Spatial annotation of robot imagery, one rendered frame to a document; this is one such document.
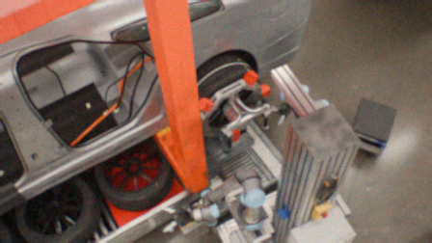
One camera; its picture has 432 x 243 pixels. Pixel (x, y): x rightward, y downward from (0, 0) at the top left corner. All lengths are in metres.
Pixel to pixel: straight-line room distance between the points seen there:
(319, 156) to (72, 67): 2.53
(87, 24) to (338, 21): 3.50
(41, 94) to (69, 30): 1.27
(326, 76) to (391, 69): 0.75
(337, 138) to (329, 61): 3.07
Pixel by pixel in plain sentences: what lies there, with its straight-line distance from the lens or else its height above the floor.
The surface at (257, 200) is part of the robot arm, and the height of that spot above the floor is 1.43.
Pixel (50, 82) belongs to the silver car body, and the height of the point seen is 0.93.
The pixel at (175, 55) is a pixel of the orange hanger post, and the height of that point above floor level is 2.12.
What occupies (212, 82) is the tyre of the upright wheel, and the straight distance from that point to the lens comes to 3.43.
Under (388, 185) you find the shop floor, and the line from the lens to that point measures 4.49.
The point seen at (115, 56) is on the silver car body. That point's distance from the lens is 3.93.
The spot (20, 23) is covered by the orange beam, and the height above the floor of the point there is 2.67.
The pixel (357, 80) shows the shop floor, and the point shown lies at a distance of 5.10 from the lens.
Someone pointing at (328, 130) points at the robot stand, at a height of 2.03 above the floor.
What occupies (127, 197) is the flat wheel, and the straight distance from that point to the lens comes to 3.76.
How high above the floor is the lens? 3.85
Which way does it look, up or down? 56 degrees down
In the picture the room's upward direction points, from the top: 4 degrees counter-clockwise
